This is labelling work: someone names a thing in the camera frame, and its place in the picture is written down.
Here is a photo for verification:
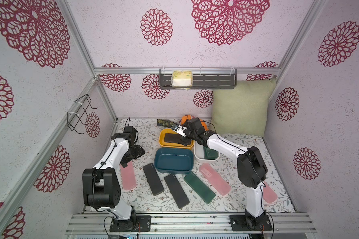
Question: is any black pencil case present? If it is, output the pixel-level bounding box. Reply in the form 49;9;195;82
143;163;164;196
164;174;189;209
164;133;189;146

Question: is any pink pencil case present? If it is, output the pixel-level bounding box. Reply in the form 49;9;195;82
120;161;137;191
262;182;278;204
199;163;231;196

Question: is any green pencil case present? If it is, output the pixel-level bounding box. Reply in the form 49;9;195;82
203;147;219;160
184;172;215;204

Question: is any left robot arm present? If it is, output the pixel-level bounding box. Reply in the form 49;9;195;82
82;126;145;225

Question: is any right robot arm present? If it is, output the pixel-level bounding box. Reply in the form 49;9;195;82
172;118;268;219

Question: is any white storage box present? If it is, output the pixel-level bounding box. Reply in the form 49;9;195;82
194;144;220;163

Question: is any teal storage box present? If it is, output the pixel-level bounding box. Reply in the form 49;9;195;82
153;147;194;174

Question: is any green pencil case front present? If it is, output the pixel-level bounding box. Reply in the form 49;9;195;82
184;172;215;204

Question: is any orange fish plush toy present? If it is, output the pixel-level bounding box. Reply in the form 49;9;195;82
180;115;209;130

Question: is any floral dark fabric pouch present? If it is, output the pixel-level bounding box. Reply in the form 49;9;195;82
157;119;179;128

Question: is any floral table mat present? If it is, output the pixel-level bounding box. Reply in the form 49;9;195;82
122;118;296;213

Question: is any green cushion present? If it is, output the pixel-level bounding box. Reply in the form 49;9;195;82
211;79;276;137

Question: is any yellow sponge in bag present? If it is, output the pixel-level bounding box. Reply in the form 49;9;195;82
171;71;193;88

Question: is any black wire wall rack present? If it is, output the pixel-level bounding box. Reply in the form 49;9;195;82
66;94;98;134

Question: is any grey wall shelf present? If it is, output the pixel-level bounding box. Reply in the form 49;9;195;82
159;68;237;90

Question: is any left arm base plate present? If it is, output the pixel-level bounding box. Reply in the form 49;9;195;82
110;216;152;233

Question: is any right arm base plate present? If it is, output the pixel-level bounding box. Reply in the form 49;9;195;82
229;211;273;232

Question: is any aluminium front rail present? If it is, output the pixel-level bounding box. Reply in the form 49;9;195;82
64;213;317;236

